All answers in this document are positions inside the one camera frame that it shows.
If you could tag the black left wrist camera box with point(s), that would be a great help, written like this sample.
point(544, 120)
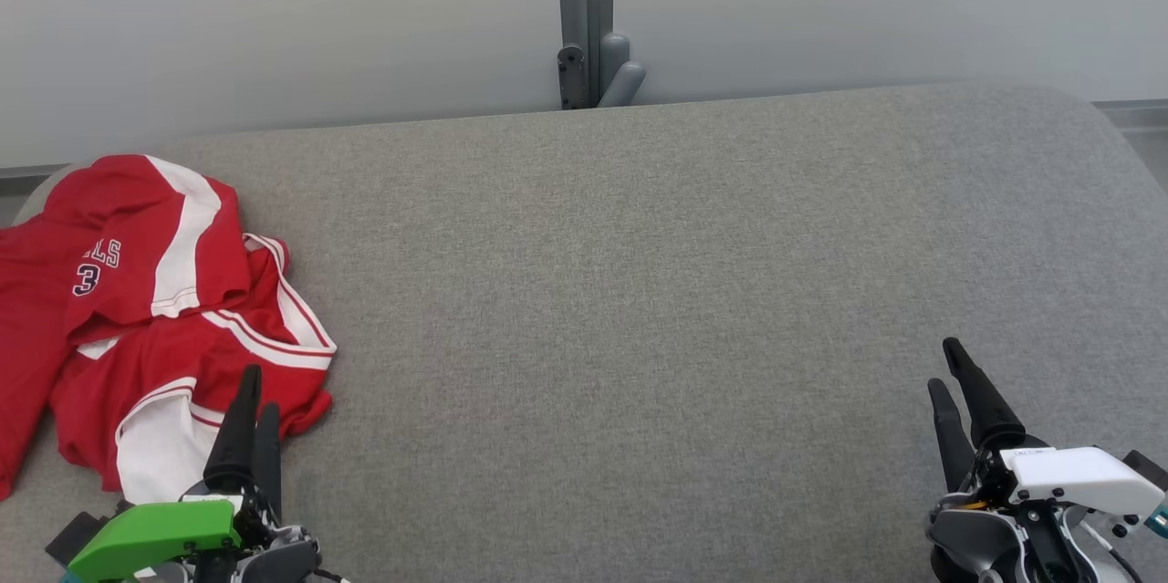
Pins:
point(78, 536)

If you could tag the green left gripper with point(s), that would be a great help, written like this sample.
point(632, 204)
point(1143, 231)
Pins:
point(155, 533)

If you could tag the red numbered jersey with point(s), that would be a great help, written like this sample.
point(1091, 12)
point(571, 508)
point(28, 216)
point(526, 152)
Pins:
point(128, 209)

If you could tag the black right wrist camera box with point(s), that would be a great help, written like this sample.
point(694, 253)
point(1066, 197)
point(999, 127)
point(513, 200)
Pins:
point(1148, 469)

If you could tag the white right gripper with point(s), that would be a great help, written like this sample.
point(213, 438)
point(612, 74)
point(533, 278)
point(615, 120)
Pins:
point(1077, 478)

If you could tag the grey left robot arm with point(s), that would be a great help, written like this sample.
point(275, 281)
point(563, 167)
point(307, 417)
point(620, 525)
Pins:
point(283, 560)

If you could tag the red jersey with white trim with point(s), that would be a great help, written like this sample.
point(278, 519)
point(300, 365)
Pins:
point(182, 355)

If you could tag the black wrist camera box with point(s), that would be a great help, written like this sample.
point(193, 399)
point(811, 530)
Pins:
point(78, 536)
point(1148, 469)

